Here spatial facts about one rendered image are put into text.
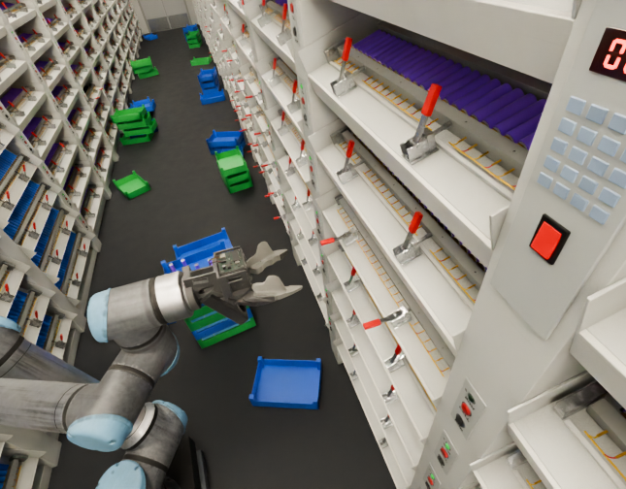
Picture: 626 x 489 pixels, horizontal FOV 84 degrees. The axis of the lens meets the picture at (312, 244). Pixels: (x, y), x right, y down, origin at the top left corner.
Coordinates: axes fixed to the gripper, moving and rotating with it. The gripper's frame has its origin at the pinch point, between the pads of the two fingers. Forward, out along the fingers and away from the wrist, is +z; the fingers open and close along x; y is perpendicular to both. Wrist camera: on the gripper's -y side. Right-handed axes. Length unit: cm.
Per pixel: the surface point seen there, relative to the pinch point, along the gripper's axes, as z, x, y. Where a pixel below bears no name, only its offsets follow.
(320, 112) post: 17.7, 30.3, 18.4
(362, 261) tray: 18.6, 6.0, -10.0
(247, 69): 19, 170, -7
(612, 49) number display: 14, -34, 46
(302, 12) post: 15, 30, 39
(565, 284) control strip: 14, -38, 31
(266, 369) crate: -14, 40, -105
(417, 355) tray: 18.2, -20.7, -10.1
